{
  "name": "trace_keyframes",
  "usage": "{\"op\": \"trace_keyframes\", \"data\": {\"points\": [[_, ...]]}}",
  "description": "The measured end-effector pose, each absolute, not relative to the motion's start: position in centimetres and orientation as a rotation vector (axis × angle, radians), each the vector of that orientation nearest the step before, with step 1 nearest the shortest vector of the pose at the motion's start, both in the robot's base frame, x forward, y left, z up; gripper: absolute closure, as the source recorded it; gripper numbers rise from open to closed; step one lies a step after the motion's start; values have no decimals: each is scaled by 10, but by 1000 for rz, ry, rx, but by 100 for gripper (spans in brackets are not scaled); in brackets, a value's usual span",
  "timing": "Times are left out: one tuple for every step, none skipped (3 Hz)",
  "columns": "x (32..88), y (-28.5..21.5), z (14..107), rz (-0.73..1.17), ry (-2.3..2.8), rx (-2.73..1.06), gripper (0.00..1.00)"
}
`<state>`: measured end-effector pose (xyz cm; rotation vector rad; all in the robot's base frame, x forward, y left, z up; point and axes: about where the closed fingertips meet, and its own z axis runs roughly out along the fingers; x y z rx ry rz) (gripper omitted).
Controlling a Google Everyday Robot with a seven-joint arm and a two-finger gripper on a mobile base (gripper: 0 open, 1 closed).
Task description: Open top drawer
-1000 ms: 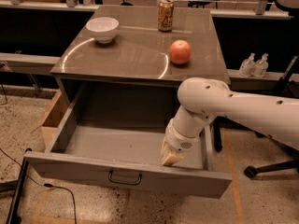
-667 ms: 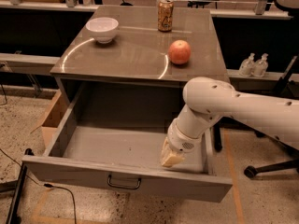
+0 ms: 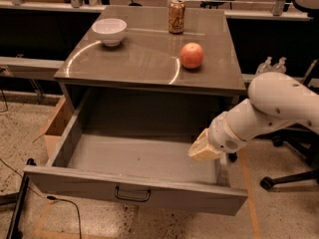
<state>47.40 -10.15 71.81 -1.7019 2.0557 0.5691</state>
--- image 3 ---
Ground black floor cable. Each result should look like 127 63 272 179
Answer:
0 157 83 239

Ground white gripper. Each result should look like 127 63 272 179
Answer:
188 113 246 161

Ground white ceramic bowl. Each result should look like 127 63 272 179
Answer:
92 18 127 47

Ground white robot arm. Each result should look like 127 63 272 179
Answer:
188 72 319 160

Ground clear sanitizer bottle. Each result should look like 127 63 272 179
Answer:
255 57 272 75
272 57 286 74

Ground grey top drawer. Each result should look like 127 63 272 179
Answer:
25 88 247 215

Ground clear sanitizer bottle left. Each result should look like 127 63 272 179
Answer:
255 57 272 75

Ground cardboard box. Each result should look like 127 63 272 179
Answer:
35 96 72 157

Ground black office chair base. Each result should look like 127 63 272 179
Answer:
260 127 319 190

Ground black stand leg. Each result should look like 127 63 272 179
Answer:
0 159 30 239

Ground black table leg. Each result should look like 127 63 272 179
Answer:
228 153 237 162

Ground clear sanitizer bottle right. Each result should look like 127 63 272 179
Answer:
272 57 286 74

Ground red apple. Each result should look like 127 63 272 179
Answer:
179 43 204 69

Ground brown drink can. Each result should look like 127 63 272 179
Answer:
168 0 185 34

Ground grey drawer cabinet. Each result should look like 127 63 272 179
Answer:
55 6 245 119

